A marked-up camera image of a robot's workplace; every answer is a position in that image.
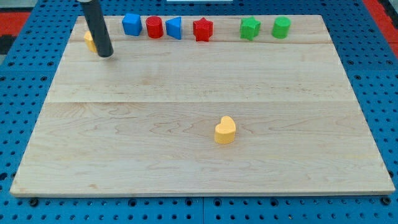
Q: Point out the yellow heart block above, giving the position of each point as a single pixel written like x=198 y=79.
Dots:
x=225 y=131

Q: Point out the light wooden board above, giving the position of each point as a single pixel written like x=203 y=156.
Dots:
x=141 y=123

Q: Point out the red star block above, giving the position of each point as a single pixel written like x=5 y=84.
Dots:
x=202 y=29

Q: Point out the blue triangle block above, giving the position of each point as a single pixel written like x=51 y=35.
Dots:
x=174 y=27

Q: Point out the red cylinder block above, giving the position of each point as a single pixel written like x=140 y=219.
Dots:
x=154 y=27

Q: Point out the green star block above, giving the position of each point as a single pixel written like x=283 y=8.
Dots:
x=249 y=28

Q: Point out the blue cube block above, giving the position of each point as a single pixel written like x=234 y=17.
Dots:
x=132 y=24

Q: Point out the green cylinder block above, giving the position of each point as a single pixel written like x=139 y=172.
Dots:
x=281 y=27

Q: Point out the yellow hexagon block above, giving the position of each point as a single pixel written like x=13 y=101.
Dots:
x=90 y=42

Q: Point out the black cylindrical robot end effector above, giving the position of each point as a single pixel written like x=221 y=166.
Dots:
x=95 y=20

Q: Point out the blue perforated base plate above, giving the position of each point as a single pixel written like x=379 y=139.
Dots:
x=28 y=69

